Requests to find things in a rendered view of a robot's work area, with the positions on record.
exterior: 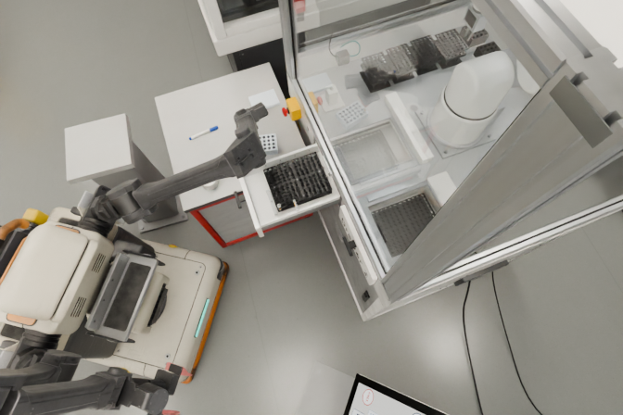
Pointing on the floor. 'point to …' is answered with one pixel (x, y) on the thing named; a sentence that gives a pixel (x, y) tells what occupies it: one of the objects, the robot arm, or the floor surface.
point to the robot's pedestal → (116, 164)
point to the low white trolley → (209, 95)
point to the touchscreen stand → (325, 392)
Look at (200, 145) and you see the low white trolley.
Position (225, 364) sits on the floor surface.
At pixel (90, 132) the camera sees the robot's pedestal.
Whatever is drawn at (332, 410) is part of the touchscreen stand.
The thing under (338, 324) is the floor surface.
